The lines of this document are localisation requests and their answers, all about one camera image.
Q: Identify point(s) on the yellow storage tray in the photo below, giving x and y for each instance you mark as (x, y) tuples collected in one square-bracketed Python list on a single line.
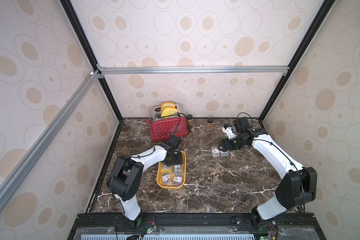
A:
[(176, 170)]

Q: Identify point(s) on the left aluminium rail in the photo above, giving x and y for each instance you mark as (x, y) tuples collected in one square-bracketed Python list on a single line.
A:
[(18, 175)]

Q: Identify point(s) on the yellow toast slice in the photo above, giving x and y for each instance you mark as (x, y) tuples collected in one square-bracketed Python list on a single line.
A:
[(169, 111), (168, 104)]

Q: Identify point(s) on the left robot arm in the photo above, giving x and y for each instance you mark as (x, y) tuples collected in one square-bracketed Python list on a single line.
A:
[(125, 177)]

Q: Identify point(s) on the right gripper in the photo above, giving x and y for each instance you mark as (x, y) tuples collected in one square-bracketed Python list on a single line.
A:
[(225, 144)]

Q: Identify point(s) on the red toaster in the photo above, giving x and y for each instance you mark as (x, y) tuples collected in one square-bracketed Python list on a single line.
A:
[(162, 128)]

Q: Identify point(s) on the yellow toast slice rear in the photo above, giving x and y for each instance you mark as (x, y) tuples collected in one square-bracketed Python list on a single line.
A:
[(168, 104)]

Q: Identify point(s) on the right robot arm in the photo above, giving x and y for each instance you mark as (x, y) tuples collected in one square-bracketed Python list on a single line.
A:
[(298, 184)]

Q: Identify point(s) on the left spice jar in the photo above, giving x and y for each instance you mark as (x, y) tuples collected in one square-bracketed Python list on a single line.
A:
[(190, 120)]

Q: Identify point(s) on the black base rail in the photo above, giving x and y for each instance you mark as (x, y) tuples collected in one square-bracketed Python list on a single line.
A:
[(178, 226)]

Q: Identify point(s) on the spice jar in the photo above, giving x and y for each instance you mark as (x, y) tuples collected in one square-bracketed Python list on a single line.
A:
[(190, 120), (210, 124)]

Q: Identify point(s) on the yellow toast slice front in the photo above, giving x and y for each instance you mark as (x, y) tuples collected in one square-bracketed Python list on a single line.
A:
[(169, 111)]

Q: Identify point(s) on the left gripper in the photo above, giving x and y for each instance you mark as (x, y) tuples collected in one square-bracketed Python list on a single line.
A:
[(180, 159)]

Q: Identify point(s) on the horizontal aluminium rail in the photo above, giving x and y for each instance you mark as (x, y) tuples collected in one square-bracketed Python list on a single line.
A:
[(194, 70)]

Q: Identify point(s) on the right spice jar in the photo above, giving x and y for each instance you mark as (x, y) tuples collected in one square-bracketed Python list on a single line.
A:
[(210, 124)]

